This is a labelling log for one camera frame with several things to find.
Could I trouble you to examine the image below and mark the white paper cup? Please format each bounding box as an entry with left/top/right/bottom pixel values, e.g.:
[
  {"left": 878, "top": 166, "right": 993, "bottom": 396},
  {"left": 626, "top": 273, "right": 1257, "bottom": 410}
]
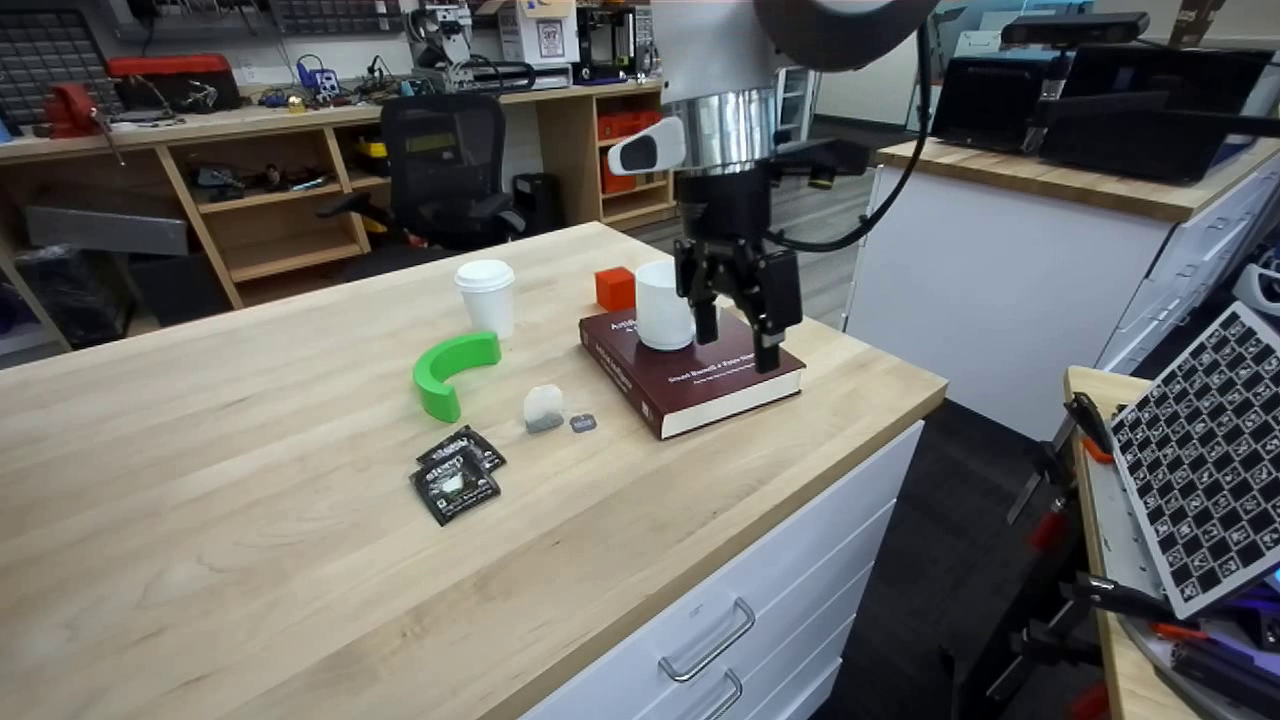
[{"left": 456, "top": 261, "right": 515, "bottom": 336}]

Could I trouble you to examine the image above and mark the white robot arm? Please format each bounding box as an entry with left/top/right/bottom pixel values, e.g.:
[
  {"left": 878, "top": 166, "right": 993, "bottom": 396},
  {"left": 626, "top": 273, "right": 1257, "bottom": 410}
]
[{"left": 652, "top": 0, "right": 935, "bottom": 372}]

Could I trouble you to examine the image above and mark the white drawer cabinet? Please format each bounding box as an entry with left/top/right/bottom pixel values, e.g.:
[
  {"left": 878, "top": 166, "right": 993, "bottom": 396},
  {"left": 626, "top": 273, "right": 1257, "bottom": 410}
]
[{"left": 526, "top": 425, "right": 924, "bottom": 720}]

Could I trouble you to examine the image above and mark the black packet on table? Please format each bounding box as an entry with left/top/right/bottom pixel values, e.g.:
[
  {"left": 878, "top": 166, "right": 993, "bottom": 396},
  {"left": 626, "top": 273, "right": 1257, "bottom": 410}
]
[{"left": 413, "top": 451, "right": 501, "bottom": 525}]

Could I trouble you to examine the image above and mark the white ceramic mug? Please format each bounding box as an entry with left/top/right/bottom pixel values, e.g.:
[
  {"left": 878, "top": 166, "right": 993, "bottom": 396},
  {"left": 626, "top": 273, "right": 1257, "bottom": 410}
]
[{"left": 635, "top": 261, "right": 697, "bottom": 350}]

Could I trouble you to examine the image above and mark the small dark teabag tag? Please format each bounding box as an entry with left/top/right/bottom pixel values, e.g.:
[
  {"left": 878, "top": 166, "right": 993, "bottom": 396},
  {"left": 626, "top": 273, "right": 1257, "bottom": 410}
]
[{"left": 570, "top": 410, "right": 596, "bottom": 432}]

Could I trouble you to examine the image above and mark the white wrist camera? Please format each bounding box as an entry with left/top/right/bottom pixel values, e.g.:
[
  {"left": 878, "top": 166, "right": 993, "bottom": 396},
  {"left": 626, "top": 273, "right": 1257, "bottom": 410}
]
[{"left": 609, "top": 114, "right": 687, "bottom": 176}]

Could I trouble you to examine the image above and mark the green curved plastic piece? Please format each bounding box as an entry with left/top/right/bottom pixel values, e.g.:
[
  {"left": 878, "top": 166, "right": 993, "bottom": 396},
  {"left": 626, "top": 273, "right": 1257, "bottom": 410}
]
[{"left": 413, "top": 327, "right": 503, "bottom": 425}]

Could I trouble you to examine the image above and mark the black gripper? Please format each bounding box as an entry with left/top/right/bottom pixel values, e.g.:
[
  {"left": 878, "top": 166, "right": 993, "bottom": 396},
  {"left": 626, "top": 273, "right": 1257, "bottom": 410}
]
[{"left": 678, "top": 166, "right": 800, "bottom": 372}]

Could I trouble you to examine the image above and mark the black office chair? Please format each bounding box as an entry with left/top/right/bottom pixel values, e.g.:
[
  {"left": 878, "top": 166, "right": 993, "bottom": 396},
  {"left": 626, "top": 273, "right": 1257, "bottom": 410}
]
[{"left": 342, "top": 90, "right": 530, "bottom": 251}]

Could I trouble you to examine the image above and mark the wooden shelving workbench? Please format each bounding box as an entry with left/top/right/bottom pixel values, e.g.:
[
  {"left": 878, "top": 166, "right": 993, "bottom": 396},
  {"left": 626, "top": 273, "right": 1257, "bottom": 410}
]
[{"left": 0, "top": 82, "right": 673, "bottom": 307}]

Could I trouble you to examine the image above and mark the white teabag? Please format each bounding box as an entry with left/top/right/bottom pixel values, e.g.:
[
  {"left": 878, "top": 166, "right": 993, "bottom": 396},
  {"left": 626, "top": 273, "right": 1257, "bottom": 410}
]
[{"left": 519, "top": 385, "right": 566, "bottom": 432}]

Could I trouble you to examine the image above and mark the dark red hardcover book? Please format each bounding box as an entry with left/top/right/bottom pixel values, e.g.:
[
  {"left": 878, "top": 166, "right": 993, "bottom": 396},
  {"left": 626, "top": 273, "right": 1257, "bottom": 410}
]
[{"left": 579, "top": 311, "right": 804, "bottom": 440}]

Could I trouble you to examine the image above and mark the checkerboard calibration board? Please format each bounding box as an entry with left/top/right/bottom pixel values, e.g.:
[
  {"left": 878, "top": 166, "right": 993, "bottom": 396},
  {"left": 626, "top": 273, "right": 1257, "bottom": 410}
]
[{"left": 1107, "top": 305, "right": 1280, "bottom": 618}]

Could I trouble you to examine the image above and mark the orange cube block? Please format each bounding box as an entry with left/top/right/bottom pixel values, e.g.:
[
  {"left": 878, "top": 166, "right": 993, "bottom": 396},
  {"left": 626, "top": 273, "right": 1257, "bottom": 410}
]
[{"left": 596, "top": 269, "right": 635, "bottom": 311}]

